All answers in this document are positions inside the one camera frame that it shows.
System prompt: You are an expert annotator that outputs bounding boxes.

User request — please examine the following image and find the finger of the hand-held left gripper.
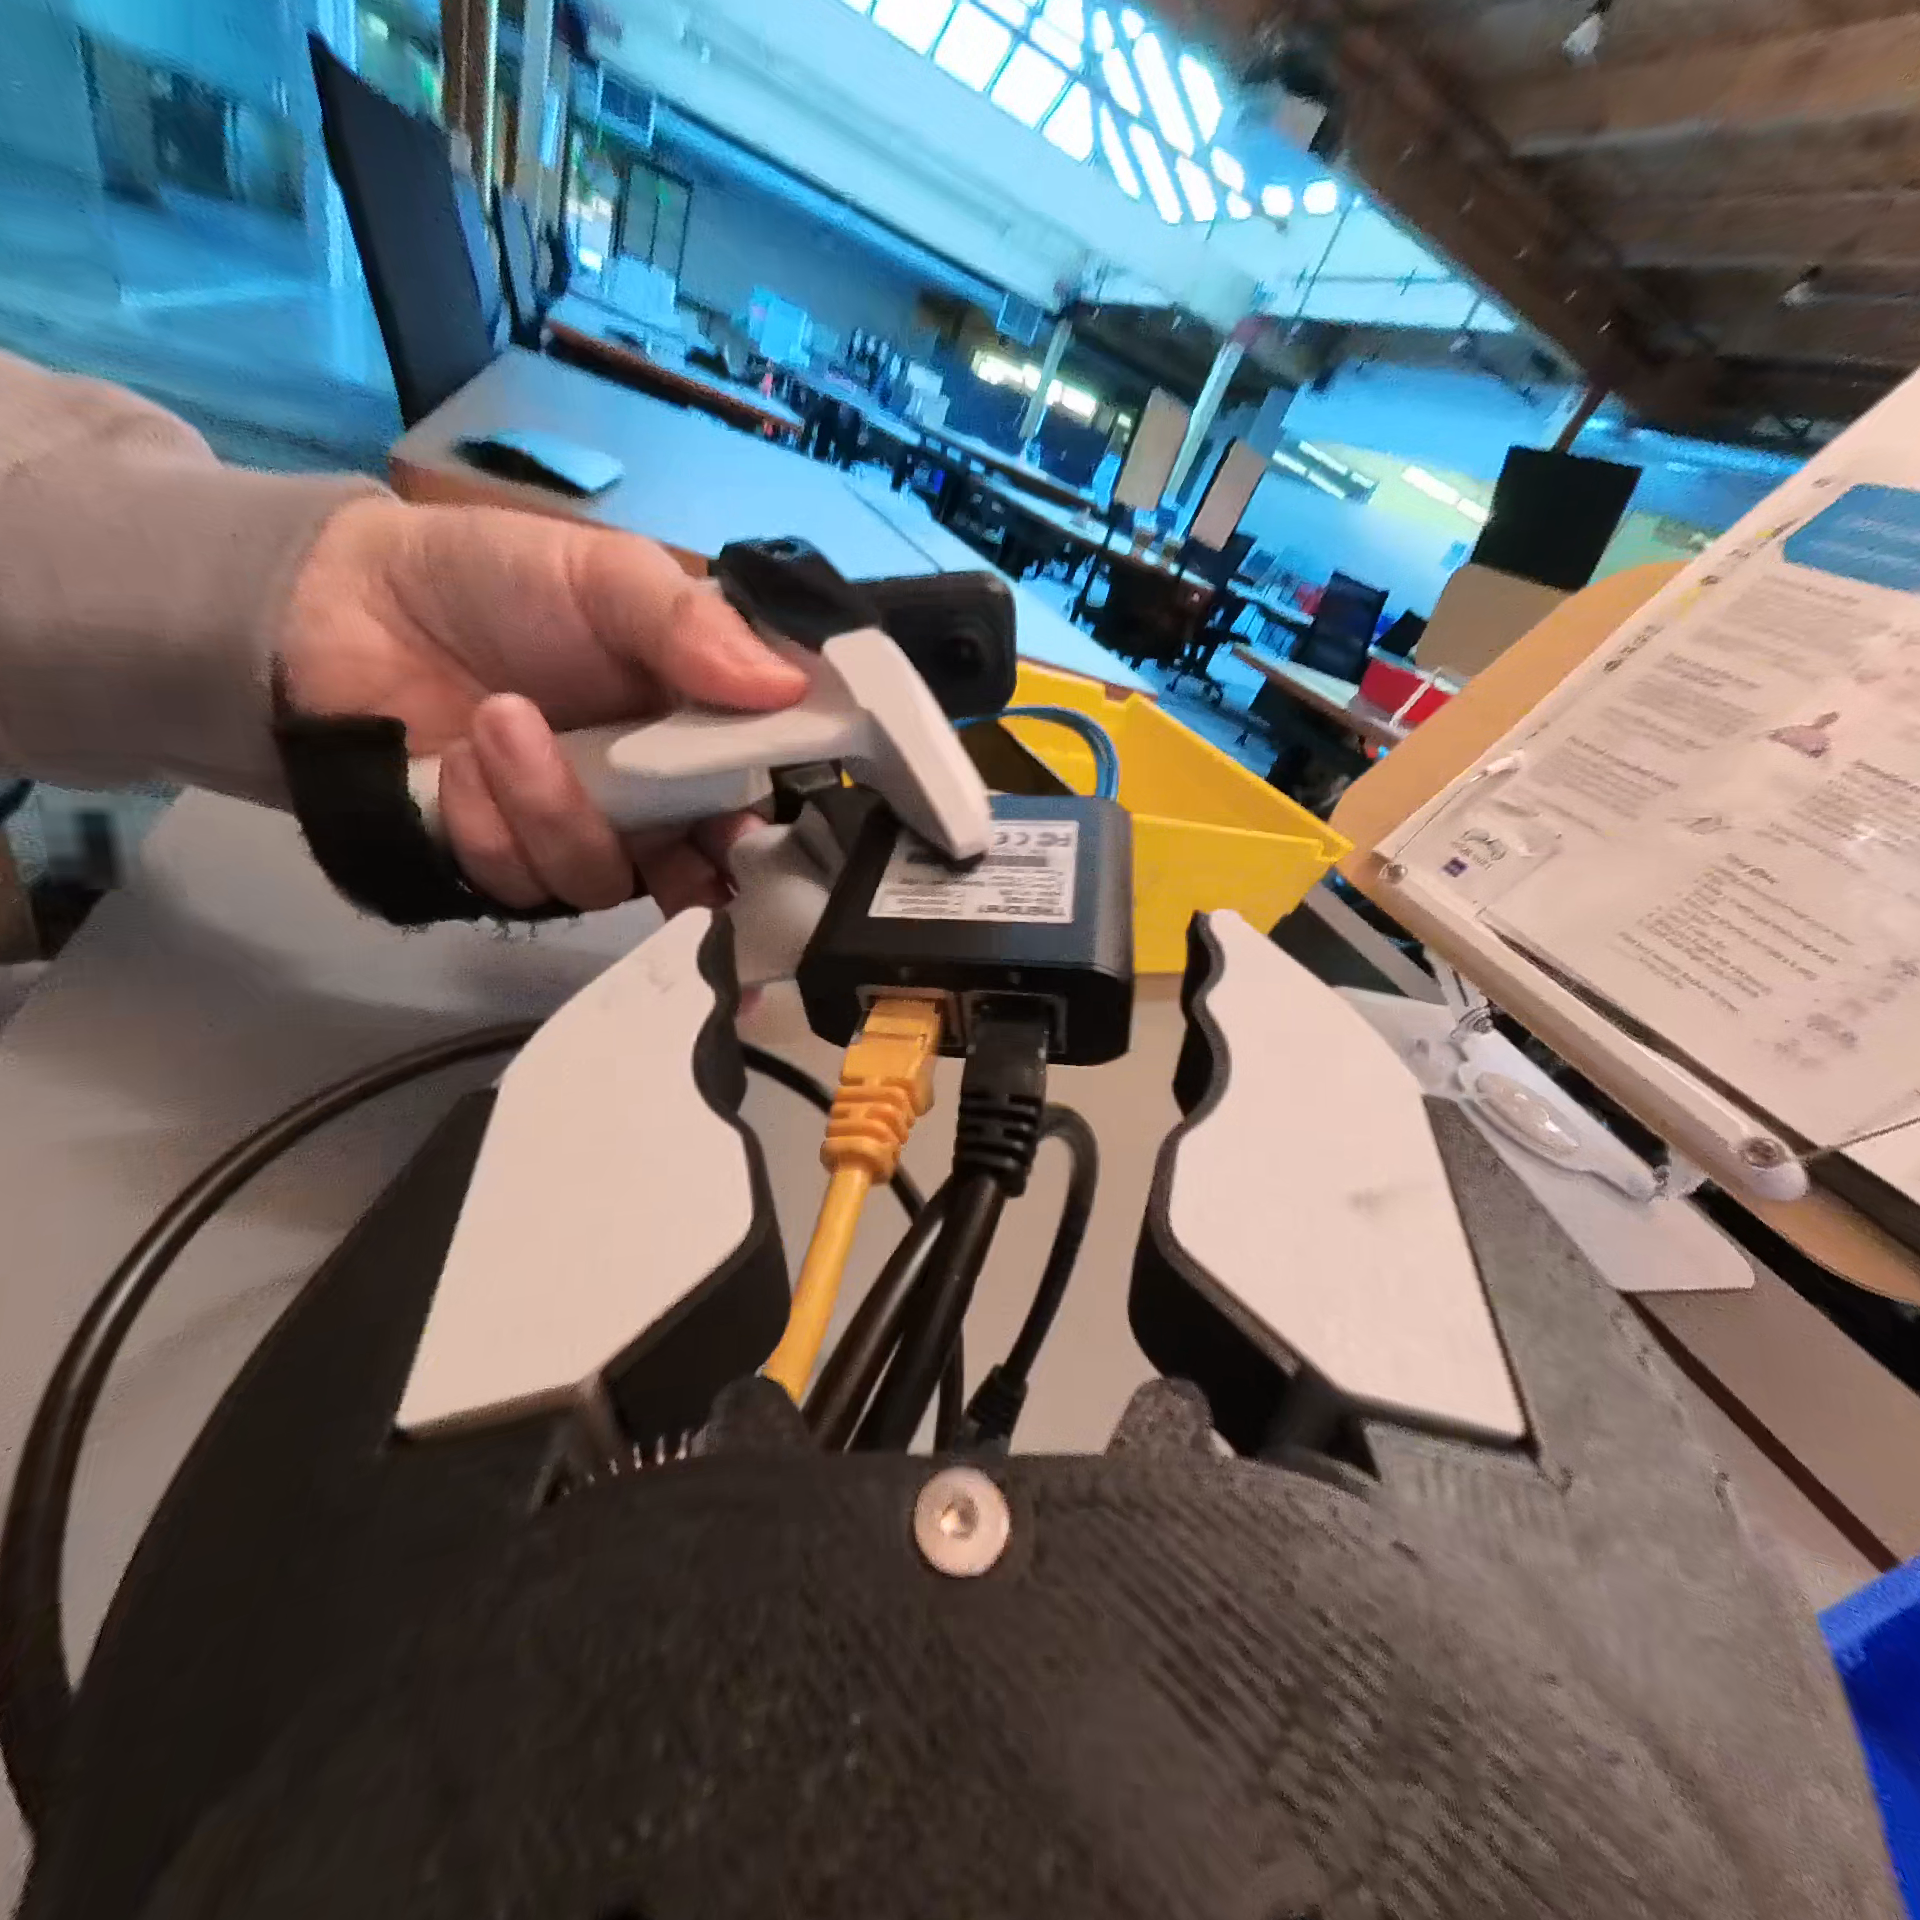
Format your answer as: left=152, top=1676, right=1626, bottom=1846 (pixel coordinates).
left=725, top=823, right=845, bottom=995
left=814, top=627, right=994, bottom=865

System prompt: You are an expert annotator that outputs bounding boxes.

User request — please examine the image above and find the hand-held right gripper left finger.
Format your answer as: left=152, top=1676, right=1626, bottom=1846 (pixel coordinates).
left=390, top=907, right=794, bottom=1434

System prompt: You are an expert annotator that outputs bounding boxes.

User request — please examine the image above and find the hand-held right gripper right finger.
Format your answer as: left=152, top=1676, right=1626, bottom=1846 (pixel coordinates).
left=1124, top=910, right=1531, bottom=1449

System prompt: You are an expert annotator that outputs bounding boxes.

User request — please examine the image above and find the black network adapter box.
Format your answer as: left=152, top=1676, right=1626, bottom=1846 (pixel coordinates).
left=795, top=796, right=1139, bottom=1067

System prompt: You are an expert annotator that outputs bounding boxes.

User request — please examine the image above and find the yellow ethernet cable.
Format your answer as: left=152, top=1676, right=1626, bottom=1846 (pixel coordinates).
left=761, top=995, right=950, bottom=1401

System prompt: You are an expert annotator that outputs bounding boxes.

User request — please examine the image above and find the black ethernet cable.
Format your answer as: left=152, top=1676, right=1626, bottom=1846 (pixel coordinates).
left=808, top=1013, right=1057, bottom=1454

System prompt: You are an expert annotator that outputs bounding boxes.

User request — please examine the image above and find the white desk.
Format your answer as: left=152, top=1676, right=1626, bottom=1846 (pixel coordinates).
left=0, top=779, right=1900, bottom=1846

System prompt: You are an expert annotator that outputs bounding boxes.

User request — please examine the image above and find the person's left hand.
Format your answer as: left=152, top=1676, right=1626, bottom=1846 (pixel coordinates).
left=276, top=492, right=816, bottom=917

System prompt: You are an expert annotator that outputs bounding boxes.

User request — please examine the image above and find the clear plastic blister pack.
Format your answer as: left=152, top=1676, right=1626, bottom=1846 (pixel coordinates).
left=1341, top=982, right=1758, bottom=1295

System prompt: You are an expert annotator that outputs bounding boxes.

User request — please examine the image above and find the grey adjacent table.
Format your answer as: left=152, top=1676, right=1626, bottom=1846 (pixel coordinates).
left=387, top=345, right=1174, bottom=694

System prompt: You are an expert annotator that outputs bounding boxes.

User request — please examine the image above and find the yellow plastic bin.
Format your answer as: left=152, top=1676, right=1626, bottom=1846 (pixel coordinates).
left=960, top=655, right=1353, bottom=980

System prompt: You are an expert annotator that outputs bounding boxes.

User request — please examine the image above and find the flat grey pouch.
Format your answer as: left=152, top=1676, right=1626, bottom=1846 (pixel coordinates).
left=454, top=429, right=627, bottom=498

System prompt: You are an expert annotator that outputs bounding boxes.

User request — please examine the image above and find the instruction sheet on stand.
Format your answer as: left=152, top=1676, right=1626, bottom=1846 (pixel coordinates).
left=1371, top=375, right=1920, bottom=1204

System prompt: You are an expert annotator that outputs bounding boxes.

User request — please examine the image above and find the tan wooden board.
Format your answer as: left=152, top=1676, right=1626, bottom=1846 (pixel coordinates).
left=1332, top=561, right=1920, bottom=1307

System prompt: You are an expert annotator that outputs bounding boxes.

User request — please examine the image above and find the large black monitor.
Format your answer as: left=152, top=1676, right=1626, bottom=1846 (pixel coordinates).
left=307, top=31, right=505, bottom=431

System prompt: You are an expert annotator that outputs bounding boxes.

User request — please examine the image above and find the blue plastic bin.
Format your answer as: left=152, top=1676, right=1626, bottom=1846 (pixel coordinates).
left=1817, top=1556, right=1920, bottom=1920

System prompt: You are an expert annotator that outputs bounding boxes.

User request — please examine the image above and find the blue cable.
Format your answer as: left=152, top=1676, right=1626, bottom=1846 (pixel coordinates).
left=958, top=705, right=1124, bottom=815

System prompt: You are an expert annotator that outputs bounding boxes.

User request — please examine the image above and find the thin black cable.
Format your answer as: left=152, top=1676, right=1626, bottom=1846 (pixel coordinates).
left=0, top=1019, right=1102, bottom=1825

